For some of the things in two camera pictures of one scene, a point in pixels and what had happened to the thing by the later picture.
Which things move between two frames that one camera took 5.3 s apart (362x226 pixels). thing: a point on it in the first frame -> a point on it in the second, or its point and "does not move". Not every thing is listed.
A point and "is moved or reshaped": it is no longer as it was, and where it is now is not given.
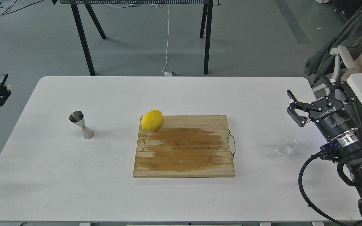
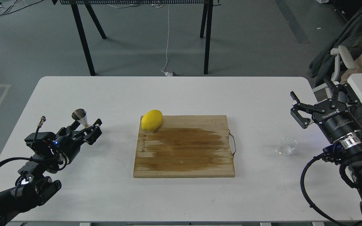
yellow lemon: x=151 y=120 does not move
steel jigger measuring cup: x=77 y=117 is moved or reshaped
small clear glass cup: x=288 y=144 does not move
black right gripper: x=333 y=119 does not move
